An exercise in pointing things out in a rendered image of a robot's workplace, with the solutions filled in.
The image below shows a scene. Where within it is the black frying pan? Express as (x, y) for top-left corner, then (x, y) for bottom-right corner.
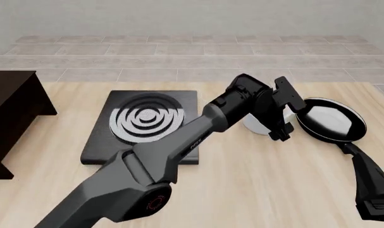
(293, 96), (368, 156)

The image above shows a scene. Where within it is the small black mount plate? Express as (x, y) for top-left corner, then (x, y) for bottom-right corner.
(273, 76), (307, 113)

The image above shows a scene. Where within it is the dark wooden cabinet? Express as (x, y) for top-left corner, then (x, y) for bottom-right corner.
(0, 70), (58, 181)

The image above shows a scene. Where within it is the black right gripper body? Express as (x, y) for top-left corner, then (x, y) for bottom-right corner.
(355, 198), (384, 222)

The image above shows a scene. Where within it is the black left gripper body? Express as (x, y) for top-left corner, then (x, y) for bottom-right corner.
(270, 104), (295, 134)

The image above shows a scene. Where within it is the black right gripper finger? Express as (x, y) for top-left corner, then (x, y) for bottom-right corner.
(362, 153), (384, 203)
(349, 151), (376, 203)

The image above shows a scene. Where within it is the flat black stove plate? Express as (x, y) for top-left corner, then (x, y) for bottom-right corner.
(80, 89), (201, 166)

